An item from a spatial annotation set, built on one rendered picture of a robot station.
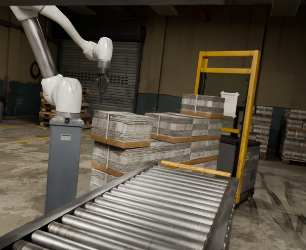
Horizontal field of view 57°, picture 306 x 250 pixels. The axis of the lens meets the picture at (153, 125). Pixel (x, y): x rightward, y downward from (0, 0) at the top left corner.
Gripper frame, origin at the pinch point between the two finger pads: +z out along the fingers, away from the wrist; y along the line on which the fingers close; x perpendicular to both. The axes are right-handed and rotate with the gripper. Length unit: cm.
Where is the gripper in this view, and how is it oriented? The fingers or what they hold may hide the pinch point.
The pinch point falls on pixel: (100, 97)
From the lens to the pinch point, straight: 202.1
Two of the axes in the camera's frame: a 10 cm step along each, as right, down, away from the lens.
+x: -6.4, 0.0, -7.7
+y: -7.6, -1.4, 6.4
